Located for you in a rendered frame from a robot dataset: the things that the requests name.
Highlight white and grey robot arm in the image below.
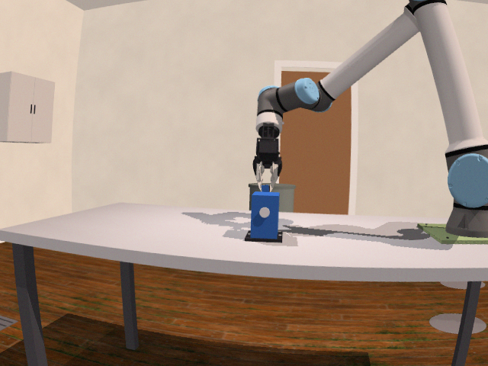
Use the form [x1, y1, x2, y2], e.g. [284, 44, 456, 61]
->
[255, 0, 488, 238]

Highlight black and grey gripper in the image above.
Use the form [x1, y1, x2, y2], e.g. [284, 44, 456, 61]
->
[253, 123, 282, 192]

